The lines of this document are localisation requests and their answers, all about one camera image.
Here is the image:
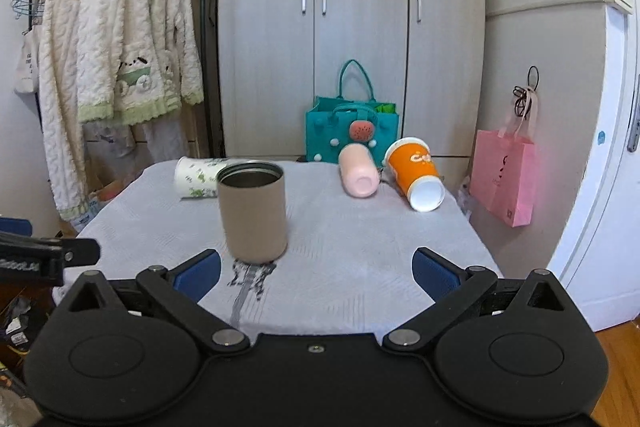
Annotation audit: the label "pale grey tablecloth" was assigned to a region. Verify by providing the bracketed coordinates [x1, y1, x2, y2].
[52, 158, 504, 339]

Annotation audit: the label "black hair ties on hook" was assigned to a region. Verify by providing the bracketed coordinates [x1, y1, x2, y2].
[511, 65, 541, 118]

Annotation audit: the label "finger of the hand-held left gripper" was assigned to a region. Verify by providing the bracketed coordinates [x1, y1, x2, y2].
[60, 237, 102, 269]

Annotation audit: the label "teal felt tote bag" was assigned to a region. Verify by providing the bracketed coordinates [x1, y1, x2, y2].
[305, 59, 401, 166]

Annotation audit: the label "black clothes rack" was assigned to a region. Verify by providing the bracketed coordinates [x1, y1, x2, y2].
[26, 0, 227, 160]

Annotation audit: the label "white floral paper cup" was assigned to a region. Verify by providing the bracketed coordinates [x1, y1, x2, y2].
[173, 156, 229, 201]

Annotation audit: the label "door handle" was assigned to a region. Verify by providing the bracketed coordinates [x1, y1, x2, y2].
[627, 76, 640, 154]

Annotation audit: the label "orange paper cup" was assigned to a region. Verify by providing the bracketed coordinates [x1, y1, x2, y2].
[383, 136, 446, 213]

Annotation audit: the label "small white cloth bag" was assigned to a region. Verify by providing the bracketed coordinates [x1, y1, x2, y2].
[13, 29, 42, 96]

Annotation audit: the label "tan metal-lined cup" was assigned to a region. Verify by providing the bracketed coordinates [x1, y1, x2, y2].
[216, 160, 289, 264]

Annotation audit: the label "white fluffy green-trimmed jacket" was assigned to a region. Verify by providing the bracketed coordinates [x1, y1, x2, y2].
[76, 0, 205, 126]

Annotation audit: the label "pink plastic cup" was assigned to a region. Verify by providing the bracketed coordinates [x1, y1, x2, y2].
[338, 143, 381, 198]

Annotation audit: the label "pink paper shopping bag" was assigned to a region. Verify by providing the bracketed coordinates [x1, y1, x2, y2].
[468, 111, 539, 228]

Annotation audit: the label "white fluffy robe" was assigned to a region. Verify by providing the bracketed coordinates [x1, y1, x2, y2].
[37, 0, 93, 223]

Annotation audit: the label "white door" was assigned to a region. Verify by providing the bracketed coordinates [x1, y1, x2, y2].
[544, 0, 640, 334]

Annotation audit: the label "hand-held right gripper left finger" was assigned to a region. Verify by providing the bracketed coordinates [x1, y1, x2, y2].
[64, 249, 251, 356]

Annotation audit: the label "grey wardrobe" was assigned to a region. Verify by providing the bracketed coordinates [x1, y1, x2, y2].
[216, 0, 487, 164]

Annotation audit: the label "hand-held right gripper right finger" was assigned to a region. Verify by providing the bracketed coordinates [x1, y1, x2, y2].
[382, 246, 572, 354]

